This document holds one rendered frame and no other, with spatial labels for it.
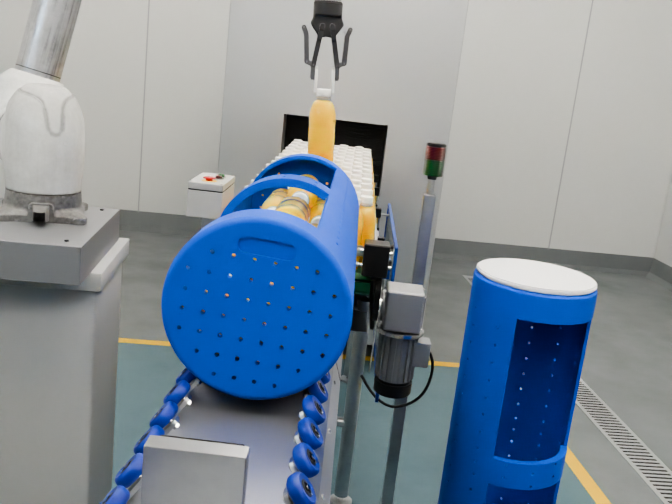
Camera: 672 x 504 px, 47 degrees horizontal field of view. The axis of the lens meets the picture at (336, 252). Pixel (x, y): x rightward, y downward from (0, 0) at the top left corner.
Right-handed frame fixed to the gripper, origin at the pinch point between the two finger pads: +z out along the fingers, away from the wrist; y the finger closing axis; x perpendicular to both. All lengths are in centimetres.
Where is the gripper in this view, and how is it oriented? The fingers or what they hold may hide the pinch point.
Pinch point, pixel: (324, 81)
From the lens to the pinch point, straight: 208.6
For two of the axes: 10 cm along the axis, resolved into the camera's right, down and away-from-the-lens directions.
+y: 10.0, 0.3, 0.9
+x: -0.7, -2.7, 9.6
